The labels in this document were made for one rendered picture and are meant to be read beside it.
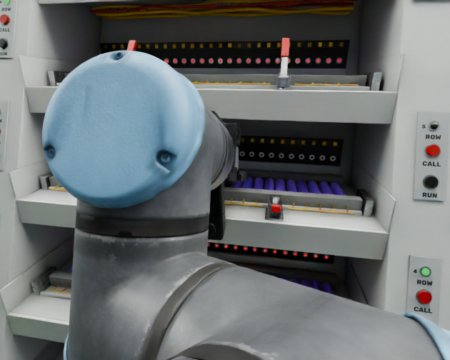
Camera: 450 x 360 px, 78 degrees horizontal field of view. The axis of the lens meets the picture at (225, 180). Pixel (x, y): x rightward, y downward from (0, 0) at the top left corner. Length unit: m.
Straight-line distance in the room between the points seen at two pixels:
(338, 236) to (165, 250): 0.32
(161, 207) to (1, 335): 0.54
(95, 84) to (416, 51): 0.43
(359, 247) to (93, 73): 0.40
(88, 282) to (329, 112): 0.38
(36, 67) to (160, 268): 0.53
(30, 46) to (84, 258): 0.51
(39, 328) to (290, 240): 0.45
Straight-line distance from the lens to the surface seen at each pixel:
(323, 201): 0.47
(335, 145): 0.59
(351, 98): 0.46
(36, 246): 0.66
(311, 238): 0.44
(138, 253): 0.17
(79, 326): 0.20
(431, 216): 0.48
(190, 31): 0.74
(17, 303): 0.66
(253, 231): 0.43
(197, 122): 0.16
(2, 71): 0.66
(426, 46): 0.51
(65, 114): 0.18
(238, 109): 0.45
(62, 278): 0.65
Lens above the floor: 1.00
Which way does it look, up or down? 1 degrees up
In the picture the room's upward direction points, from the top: 4 degrees clockwise
